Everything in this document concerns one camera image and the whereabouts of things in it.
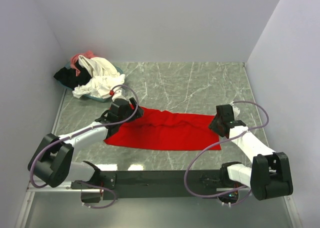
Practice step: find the black t shirt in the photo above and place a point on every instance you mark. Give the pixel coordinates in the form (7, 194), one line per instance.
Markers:
(68, 78)

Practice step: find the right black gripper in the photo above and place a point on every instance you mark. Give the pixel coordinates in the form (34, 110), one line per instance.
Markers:
(212, 126)

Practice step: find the white t shirt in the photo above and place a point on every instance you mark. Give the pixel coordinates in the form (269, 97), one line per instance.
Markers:
(104, 77)

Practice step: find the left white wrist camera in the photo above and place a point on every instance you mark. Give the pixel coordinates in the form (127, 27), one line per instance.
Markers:
(118, 93)

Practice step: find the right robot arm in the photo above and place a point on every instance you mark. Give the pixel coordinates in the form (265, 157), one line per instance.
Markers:
(269, 175)

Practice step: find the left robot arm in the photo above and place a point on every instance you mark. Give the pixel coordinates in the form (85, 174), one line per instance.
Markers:
(51, 163)

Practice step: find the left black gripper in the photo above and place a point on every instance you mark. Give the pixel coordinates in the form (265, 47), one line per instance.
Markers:
(134, 104)

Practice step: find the teal laundry basket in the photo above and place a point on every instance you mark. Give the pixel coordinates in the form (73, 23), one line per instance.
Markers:
(100, 98)

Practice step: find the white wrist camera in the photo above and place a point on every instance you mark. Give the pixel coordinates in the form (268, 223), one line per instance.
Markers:
(236, 111)
(118, 93)

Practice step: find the aluminium frame rail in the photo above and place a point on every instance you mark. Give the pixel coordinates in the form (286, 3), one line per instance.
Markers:
(62, 208)

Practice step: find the red t shirt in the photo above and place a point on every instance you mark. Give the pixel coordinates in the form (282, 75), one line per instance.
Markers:
(165, 131)

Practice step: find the black base crossbar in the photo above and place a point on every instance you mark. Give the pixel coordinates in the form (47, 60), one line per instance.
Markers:
(160, 183)

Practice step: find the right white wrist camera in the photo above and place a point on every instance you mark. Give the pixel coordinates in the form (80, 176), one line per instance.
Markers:
(236, 111)

